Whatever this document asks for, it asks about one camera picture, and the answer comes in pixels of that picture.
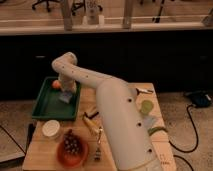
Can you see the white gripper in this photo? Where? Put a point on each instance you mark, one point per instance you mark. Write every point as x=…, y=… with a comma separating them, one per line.
x=67, y=84

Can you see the blue sponge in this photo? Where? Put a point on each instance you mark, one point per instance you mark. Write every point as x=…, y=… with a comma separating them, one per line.
x=65, y=97

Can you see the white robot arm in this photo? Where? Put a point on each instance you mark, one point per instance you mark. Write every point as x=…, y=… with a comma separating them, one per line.
x=128, y=138

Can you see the green plastic tray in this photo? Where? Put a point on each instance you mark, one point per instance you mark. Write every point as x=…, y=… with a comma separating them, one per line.
x=48, y=105

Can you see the orange fruit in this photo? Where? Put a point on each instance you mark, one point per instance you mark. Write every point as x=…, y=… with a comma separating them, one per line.
x=56, y=84

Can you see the black eraser brush block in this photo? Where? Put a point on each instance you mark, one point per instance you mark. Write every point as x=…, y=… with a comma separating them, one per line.
x=91, y=114

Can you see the white round container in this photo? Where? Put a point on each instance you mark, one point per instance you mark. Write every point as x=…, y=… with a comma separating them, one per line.
x=51, y=129

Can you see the yellow banana toy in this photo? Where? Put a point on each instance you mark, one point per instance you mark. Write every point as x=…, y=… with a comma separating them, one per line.
x=91, y=125

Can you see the purple grapes bunch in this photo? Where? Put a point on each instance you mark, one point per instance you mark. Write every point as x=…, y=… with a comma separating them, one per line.
x=71, y=143

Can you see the metal fork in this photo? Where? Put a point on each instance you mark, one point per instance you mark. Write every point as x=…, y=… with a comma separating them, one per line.
x=97, y=156

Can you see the orange plate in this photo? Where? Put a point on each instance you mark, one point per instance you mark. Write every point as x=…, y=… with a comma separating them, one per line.
x=70, y=161

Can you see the white box on counter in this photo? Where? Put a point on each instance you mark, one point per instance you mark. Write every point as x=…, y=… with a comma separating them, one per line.
x=92, y=12

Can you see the green plastic cup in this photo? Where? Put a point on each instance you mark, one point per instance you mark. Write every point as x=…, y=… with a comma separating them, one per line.
x=146, y=107

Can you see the black office chair base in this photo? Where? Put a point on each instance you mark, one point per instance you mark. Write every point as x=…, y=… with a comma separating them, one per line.
x=47, y=2

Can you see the light blue cloth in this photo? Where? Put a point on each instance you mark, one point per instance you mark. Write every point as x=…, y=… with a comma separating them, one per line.
x=149, y=121

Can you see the green vegetable toy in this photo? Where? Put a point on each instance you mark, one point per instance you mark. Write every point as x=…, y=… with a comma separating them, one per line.
x=153, y=130

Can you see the dark blue bag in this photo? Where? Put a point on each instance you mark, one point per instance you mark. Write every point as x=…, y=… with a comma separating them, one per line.
x=199, y=98

